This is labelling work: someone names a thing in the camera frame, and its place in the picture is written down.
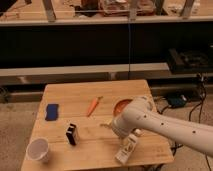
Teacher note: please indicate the white plastic bottle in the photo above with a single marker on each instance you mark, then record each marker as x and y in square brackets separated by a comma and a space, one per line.
[127, 147]

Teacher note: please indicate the black whiteboard eraser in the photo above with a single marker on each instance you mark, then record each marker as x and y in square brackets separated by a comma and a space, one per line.
[72, 134]

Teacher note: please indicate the orange carrot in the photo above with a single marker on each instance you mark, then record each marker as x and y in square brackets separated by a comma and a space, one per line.
[93, 105]

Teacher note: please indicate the wooden table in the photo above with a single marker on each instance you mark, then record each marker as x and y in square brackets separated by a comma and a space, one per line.
[96, 146]

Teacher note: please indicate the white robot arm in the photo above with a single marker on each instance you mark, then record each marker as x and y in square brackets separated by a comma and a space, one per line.
[138, 114]

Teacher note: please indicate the white paper cup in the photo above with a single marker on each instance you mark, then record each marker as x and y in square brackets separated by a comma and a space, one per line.
[38, 150]

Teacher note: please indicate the orange plate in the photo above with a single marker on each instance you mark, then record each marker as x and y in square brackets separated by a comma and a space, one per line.
[120, 106]

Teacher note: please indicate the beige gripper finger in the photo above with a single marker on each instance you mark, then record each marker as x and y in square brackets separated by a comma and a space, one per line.
[106, 125]

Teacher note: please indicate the blue sponge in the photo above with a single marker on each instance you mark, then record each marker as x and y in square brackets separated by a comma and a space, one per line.
[51, 112]

